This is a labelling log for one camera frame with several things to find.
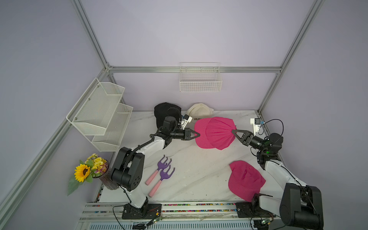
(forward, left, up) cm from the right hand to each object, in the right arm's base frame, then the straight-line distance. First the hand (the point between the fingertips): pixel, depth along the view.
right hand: (233, 133), depth 75 cm
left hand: (+3, +19, -6) cm, 20 cm away
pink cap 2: (-18, -8, -22) cm, 29 cm away
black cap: (+35, +43, -15) cm, 57 cm away
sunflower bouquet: (-17, +68, +1) cm, 70 cm away
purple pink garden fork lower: (-13, +40, -24) cm, 48 cm away
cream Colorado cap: (+32, +16, -15) cm, 39 cm away
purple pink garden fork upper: (-7, +43, -25) cm, 50 cm away
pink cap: (+2, +9, -2) cm, 10 cm away
